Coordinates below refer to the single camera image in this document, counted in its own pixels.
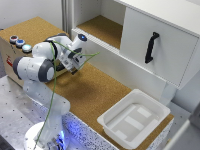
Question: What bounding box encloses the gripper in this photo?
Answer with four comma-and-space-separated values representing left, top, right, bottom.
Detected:
60, 53, 85, 76

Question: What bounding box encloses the wooden drawer box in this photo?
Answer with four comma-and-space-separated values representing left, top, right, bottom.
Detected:
0, 16, 73, 88

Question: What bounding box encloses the green button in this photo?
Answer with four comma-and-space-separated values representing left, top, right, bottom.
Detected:
21, 43, 33, 54

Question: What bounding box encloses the white cabinet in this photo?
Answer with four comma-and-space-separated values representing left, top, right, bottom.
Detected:
61, 0, 200, 107

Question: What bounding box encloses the blue button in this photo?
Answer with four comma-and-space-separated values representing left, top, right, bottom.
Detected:
15, 38, 26, 49

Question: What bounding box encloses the red button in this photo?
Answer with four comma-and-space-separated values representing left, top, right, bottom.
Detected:
9, 34, 20, 45

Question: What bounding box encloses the white plastic box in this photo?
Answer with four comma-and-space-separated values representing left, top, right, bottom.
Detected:
96, 88, 172, 150

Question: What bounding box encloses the white sliding door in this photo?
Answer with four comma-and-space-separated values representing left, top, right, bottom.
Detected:
119, 6, 200, 88

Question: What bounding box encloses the green cable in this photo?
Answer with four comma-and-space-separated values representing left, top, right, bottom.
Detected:
32, 40, 101, 150

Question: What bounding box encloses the black door handle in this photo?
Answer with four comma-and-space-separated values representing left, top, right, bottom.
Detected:
144, 31, 160, 65

